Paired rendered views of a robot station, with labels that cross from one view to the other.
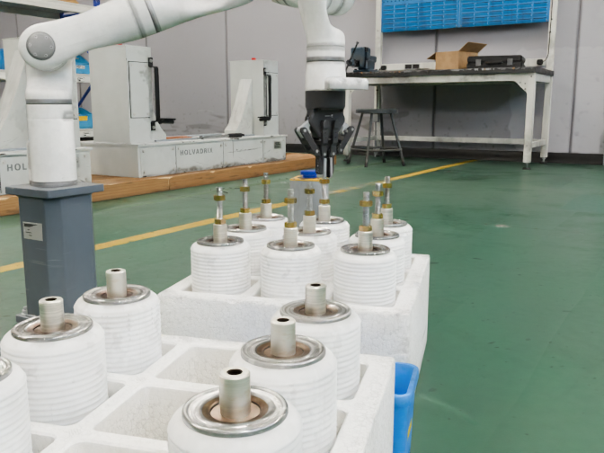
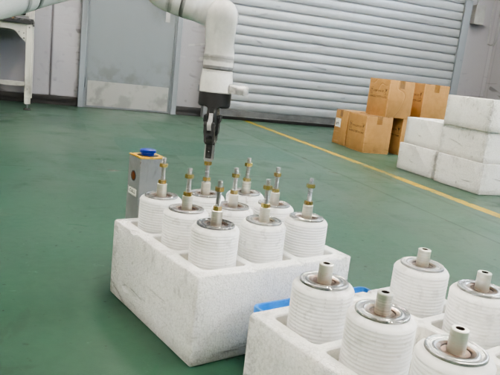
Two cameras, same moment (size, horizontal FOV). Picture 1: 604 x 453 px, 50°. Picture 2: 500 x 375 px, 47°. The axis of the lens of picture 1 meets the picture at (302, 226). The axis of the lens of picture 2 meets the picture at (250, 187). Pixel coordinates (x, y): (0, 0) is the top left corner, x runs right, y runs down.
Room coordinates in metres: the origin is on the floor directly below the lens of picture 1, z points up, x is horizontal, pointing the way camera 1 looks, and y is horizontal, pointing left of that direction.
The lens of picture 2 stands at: (0.30, 0.95, 0.56)
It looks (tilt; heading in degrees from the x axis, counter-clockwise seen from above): 12 degrees down; 308
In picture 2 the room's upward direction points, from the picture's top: 6 degrees clockwise
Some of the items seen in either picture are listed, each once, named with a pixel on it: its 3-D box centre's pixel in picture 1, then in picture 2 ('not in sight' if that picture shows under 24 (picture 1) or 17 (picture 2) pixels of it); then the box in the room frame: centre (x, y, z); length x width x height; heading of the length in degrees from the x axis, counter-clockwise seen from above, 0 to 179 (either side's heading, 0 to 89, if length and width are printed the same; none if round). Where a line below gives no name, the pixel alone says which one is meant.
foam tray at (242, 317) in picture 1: (309, 320); (225, 274); (1.11, -0.01, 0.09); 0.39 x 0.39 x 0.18; 75
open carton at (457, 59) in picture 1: (456, 57); not in sight; (5.64, -1.30, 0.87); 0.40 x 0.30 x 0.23; 45
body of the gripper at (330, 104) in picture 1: (324, 112); (213, 109); (1.22, -0.04, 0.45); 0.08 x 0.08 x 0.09
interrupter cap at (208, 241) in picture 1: (220, 241); (216, 224); (1.02, 0.13, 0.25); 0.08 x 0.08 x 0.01
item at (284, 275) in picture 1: (290, 301); (258, 262); (0.99, 0.02, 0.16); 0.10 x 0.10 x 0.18
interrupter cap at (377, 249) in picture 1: (365, 250); (306, 217); (0.96, -0.10, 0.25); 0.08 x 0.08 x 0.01
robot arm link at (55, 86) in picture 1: (47, 68); not in sight; (1.39, 0.53, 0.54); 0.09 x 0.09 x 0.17; 13
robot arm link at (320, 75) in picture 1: (332, 73); (225, 79); (1.21, -0.05, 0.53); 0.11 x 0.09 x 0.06; 36
